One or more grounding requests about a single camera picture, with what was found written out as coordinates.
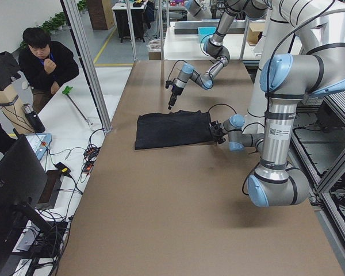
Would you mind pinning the black computer monitor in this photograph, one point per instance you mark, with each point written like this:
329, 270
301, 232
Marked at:
22, 181

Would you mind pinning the teach pendant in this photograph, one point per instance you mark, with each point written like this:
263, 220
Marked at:
39, 142

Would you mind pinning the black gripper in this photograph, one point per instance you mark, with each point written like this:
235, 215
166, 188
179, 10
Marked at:
176, 89
219, 131

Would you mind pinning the man in black jacket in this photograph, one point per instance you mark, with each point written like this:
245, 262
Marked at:
46, 64

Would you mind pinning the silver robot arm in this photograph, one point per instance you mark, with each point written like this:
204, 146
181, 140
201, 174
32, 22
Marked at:
214, 48
286, 79

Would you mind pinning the black t-shirt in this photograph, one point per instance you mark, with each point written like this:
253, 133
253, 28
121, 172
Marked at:
158, 130

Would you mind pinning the aluminium frame cage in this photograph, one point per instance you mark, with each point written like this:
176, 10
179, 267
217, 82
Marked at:
78, 35

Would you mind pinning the black thermos bottle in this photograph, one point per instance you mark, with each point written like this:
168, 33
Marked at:
33, 118

